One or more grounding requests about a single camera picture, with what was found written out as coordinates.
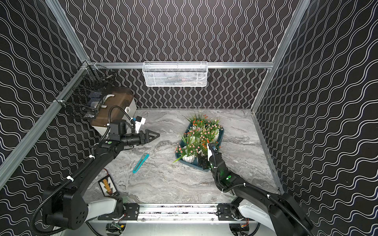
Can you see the brown storage box lid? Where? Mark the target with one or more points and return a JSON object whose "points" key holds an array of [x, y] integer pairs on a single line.
{"points": [[120, 96]]}

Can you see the teal plastic tray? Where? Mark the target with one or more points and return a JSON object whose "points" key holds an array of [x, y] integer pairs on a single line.
{"points": [[195, 163]]}

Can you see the potted red gypsophila plant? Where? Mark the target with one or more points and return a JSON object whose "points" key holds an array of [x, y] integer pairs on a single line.
{"points": [[197, 121]]}

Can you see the potted orange gypsophila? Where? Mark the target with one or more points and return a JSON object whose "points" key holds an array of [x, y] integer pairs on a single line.
{"points": [[202, 145]]}

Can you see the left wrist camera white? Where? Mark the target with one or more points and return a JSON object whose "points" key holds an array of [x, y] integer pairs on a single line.
{"points": [[139, 121]]}

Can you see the potted pink gypsophila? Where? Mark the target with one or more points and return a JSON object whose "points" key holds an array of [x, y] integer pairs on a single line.
{"points": [[213, 129], [187, 151], [197, 134]]}

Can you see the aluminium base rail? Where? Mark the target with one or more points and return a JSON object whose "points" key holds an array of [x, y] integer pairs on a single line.
{"points": [[208, 213]]}

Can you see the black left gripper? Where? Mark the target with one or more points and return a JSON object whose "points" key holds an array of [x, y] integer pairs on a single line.
{"points": [[144, 137]]}

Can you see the black wire wall basket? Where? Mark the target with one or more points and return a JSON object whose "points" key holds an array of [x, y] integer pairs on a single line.
{"points": [[87, 97]]}

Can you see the white mesh wall basket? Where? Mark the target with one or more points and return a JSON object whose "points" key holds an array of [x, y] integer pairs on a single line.
{"points": [[175, 74]]}

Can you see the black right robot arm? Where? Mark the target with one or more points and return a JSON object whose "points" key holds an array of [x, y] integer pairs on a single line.
{"points": [[280, 213]]}

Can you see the yellow patterned card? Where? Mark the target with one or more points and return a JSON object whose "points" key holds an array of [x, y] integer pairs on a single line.
{"points": [[107, 186]]}

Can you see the white ribbed storage box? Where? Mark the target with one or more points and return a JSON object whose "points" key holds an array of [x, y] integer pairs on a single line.
{"points": [[101, 121]]}

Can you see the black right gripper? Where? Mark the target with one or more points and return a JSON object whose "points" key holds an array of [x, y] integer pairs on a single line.
{"points": [[220, 154]]}

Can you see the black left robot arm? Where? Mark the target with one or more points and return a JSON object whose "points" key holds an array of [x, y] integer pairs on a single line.
{"points": [[63, 207]]}

